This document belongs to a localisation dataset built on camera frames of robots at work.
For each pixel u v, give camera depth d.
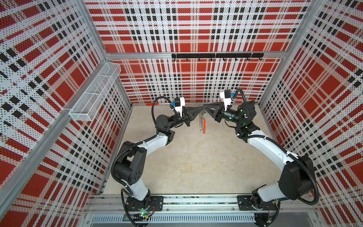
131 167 0.46
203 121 0.66
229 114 0.63
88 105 0.91
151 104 1.27
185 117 0.64
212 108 0.68
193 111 0.65
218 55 0.89
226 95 0.60
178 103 0.61
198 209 0.73
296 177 0.42
